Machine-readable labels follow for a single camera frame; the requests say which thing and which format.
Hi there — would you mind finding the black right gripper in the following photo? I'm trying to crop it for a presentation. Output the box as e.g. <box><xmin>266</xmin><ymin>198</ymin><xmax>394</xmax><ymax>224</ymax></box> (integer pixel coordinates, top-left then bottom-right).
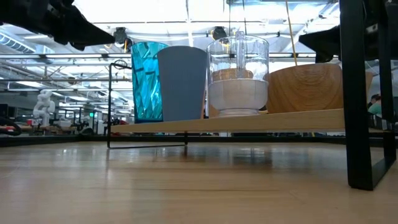
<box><xmin>298</xmin><ymin>0</ymin><xmax>398</xmax><ymax>64</ymax></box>

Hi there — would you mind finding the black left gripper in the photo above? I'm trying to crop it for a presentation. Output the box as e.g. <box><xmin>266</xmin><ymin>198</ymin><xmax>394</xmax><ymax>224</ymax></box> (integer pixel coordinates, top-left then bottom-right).
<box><xmin>27</xmin><ymin>0</ymin><xmax>116</xmax><ymax>52</ymax></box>

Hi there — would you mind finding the wooden bowl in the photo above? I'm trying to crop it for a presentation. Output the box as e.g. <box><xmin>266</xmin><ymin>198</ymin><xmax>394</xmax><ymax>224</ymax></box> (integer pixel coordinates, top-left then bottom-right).
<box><xmin>263</xmin><ymin>62</ymin><xmax>374</xmax><ymax>114</ymax></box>

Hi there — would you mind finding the teal faceted plastic tumbler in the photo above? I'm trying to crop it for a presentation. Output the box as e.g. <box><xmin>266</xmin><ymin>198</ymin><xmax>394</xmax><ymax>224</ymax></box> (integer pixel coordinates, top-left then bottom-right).
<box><xmin>130</xmin><ymin>40</ymin><xmax>170</xmax><ymax>124</ymax></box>

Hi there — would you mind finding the clear glass mug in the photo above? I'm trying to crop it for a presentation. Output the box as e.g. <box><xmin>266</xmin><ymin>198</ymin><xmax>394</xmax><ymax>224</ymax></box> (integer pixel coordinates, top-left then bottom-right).
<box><xmin>206</xmin><ymin>30</ymin><xmax>270</xmax><ymax>118</ymax></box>

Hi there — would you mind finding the blue plastic cup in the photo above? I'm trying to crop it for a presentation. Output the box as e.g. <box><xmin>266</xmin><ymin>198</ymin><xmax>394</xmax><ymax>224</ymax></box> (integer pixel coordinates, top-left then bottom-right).
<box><xmin>156</xmin><ymin>45</ymin><xmax>208</xmax><ymax>123</ymax></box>

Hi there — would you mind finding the cream mug with handle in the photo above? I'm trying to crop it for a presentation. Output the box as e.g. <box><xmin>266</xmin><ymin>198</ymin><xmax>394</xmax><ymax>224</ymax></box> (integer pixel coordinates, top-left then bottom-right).
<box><xmin>207</xmin><ymin>68</ymin><xmax>268</xmax><ymax>119</ymax></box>

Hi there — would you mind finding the wooden shelf with black legs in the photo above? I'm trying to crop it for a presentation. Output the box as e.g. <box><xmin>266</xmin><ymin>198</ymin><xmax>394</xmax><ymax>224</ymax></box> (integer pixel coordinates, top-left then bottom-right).
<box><xmin>106</xmin><ymin>0</ymin><xmax>398</xmax><ymax>191</ymax></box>

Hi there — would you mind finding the person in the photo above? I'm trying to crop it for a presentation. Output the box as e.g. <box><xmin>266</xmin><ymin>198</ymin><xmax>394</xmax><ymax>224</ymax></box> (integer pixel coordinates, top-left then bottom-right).
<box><xmin>366</xmin><ymin>93</ymin><xmax>384</xmax><ymax>118</ymax></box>

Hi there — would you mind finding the black ceiling cable reel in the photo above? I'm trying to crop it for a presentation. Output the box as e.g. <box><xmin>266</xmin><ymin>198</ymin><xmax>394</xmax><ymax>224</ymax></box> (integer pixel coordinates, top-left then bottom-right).
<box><xmin>112</xmin><ymin>26</ymin><xmax>135</xmax><ymax>53</ymax></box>
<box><xmin>211</xmin><ymin>26</ymin><xmax>228</xmax><ymax>42</ymax></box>

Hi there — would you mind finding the yellow cable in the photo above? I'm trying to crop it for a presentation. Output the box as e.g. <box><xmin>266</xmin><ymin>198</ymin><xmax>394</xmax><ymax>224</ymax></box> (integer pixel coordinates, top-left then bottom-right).
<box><xmin>285</xmin><ymin>0</ymin><xmax>299</xmax><ymax>67</ymax></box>

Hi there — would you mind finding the black aluminium table frame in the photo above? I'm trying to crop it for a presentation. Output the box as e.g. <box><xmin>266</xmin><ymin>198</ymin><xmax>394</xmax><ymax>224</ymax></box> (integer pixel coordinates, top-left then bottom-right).
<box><xmin>0</xmin><ymin>133</ymin><xmax>398</xmax><ymax>147</ymax></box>

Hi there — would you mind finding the thick black cable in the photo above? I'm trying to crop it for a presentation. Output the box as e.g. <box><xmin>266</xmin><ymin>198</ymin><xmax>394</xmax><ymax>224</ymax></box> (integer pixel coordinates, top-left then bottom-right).
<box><xmin>0</xmin><ymin>116</ymin><xmax>24</xmax><ymax>137</ymax></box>

